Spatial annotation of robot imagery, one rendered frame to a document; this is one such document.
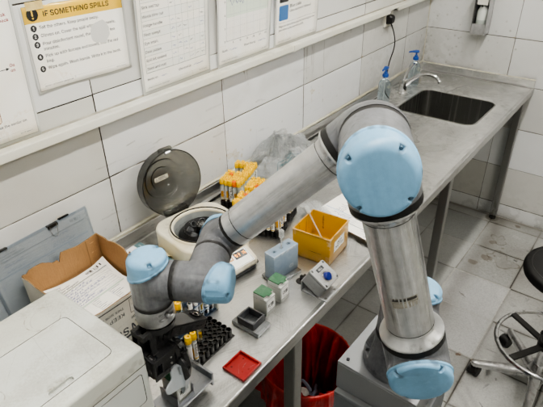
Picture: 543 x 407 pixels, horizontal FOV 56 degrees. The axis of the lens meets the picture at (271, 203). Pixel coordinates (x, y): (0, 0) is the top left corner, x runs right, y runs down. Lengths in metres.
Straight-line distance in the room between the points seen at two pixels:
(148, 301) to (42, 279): 0.62
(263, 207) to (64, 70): 0.74
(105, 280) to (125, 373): 0.58
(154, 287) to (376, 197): 0.43
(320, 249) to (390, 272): 0.75
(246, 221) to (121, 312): 0.51
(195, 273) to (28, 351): 0.33
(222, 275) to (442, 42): 2.74
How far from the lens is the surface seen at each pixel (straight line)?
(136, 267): 0.93
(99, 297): 1.49
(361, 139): 0.73
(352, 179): 0.73
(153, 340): 1.04
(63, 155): 1.52
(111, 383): 0.98
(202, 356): 1.32
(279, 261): 1.50
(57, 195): 1.55
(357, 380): 1.23
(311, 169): 0.90
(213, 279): 0.92
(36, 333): 1.08
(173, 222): 1.63
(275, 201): 0.94
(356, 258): 1.65
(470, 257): 3.26
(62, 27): 1.46
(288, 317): 1.43
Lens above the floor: 1.87
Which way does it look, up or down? 32 degrees down
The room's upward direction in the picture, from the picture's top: 1 degrees counter-clockwise
